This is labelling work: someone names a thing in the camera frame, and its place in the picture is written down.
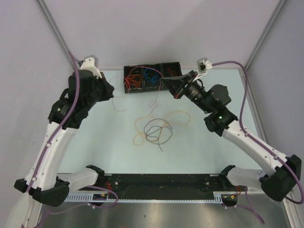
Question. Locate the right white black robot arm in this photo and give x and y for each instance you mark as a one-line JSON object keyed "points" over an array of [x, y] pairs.
{"points": [[278, 174]]}

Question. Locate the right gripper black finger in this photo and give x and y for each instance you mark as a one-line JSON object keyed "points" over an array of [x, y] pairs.
{"points": [[174, 78], [175, 88]]}

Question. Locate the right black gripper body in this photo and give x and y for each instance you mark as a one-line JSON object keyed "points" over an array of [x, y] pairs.
{"points": [[193, 92]]}

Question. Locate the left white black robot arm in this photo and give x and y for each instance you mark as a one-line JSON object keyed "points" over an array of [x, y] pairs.
{"points": [[43, 184]]}

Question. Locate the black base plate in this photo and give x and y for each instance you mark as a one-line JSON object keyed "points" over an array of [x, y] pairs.
{"points": [[140, 184]]}

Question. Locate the black right storage bin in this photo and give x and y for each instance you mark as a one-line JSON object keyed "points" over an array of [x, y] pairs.
{"points": [[171, 69]]}

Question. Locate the black left storage bin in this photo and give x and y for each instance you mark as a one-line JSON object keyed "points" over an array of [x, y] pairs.
{"points": [[132, 79]]}

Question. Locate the black middle storage bin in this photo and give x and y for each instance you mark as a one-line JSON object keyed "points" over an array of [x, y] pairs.
{"points": [[151, 77]]}

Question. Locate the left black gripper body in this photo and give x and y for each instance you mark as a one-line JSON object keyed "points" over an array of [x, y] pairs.
{"points": [[101, 92]]}

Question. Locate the grey slotted cable duct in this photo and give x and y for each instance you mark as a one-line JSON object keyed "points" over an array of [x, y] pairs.
{"points": [[197, 197]]}

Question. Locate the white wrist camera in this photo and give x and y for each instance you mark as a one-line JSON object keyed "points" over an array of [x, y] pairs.
{"points": [[204, 66], [88, 68]]}

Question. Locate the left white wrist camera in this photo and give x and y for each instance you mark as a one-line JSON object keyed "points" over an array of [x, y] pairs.
{"points": [[88, 68]]}

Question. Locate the black storage bin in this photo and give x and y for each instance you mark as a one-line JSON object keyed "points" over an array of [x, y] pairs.
{"points": [[151, 77], [171, 69], [132, 79]]}

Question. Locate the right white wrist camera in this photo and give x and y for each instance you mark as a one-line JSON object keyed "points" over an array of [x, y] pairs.
{"points": [[204, 66]]}

